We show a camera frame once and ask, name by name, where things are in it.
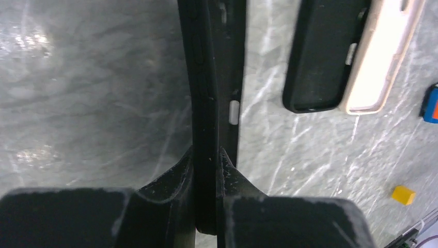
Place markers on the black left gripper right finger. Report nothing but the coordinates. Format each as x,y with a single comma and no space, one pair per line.
246,217

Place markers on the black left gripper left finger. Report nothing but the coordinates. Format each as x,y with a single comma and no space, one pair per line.
160,214

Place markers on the beige phone case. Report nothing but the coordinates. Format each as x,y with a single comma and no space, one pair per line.
389,28

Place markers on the yellow cube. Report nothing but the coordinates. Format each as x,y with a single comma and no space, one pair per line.
403,195

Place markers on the orange blue toy car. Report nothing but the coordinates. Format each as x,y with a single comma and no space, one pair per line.
428,110

